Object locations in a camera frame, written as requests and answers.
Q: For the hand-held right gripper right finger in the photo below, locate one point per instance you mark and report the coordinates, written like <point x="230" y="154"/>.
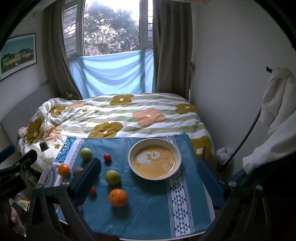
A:
<point x="208" y="177"/>

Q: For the grey-green curtain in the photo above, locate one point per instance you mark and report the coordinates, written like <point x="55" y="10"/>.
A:
<point x="56" y="53"/>
<point x="172" y="46"/>

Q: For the window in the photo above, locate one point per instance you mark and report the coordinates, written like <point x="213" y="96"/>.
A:
<point x="108" y="27"/>

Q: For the white hanging garment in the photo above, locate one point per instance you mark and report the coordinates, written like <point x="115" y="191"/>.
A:
<point x="275" y="97"/>

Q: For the black phone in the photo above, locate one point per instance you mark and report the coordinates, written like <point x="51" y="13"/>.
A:
<point x="43" y="147"/>

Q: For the small red cherry tomato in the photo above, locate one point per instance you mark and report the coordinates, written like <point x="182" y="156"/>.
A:
<point x="93" y="191"/>
<point x="107" y="157"/>

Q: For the floral striped blanket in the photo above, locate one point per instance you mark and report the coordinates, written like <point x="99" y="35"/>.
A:
<point x="115" y="118"/>

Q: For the green round fruit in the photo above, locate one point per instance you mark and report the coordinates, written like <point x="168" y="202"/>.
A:
<point x="112" y="177"/>
<point x="86" y="153"/>

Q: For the white crumpled plastic bag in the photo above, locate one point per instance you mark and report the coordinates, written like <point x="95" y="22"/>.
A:
<point x="223" y="154"/>

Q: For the blue patterned tablecloth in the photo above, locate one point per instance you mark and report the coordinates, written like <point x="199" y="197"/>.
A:
<point x="148" y="208"/>

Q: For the light blue window cloth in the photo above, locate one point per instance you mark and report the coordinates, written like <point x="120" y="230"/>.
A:
<point x="111" y="74"/>

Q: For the grey headboard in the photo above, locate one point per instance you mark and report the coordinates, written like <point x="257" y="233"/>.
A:
<point x="25" y="106"/>

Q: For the black wall hook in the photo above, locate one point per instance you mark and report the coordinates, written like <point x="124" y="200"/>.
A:
<point x="269" y="69"/>

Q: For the person's left hand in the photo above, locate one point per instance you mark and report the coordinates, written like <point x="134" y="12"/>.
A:
<point x="14" y="219"/>

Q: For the orange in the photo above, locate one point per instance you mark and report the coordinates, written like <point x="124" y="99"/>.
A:
<point x="118" y="197"/>
<point x="63" y="170"/>

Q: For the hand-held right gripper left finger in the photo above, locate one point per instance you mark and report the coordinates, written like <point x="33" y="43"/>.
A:
<point x="89" y="178"/>

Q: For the brown round fruit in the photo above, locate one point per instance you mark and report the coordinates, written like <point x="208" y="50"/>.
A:
<point x="77" y="171"/>

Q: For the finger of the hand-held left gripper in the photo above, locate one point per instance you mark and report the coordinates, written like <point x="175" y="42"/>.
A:
<point x="7" y="151"/>
<point x="24" y="161"/>

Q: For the cream bowl with duck print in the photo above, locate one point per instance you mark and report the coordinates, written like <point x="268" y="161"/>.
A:
<point x="154" y="158"/>

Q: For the white flat stick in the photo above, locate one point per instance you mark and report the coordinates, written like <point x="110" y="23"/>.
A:
<point x="43" y="176"/>

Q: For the framed wall poster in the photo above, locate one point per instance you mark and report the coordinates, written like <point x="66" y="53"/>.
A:
<point x="17" y="54"/>

